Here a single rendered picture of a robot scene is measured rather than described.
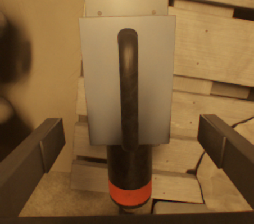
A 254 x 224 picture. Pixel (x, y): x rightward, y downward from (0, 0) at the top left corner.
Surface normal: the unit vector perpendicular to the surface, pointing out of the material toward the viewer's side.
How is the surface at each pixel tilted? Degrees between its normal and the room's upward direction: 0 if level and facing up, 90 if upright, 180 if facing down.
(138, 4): 0
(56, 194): 0
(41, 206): 0
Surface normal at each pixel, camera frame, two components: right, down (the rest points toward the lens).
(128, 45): 0.00, -0.22
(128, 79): 0.00, 0.29
